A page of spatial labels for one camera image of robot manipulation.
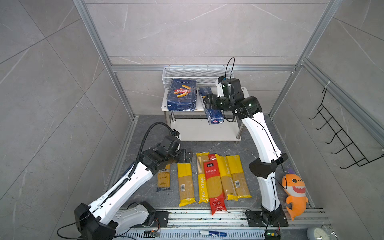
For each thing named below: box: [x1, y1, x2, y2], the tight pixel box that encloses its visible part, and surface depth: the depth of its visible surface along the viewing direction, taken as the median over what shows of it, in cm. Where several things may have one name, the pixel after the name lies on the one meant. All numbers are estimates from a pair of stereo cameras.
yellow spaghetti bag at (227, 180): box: [215, 154, 238, 202], surface depth 85 cm
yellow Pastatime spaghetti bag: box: [196, 152, 210, 204], surface depth 85 cm
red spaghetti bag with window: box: [203, 159, 227, 216], surface depth 81 cm
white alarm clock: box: [306, 224, 338, 240], surface depth 68 cm
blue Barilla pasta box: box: [166, 78, 197, 112], surface depth 76 cm
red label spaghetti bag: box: [208, 154, 217, 161], surface depth 94 cm
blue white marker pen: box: [199, 230, 228, 237], surface depth 70 cm
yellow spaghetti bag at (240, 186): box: [226, 155, 252, 200], surface depth 85 cm
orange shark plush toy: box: [281, 173, 309, 221], surface depth 77 cm
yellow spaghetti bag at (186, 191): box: [177, 163, 197, 207], surface depth 84 cm
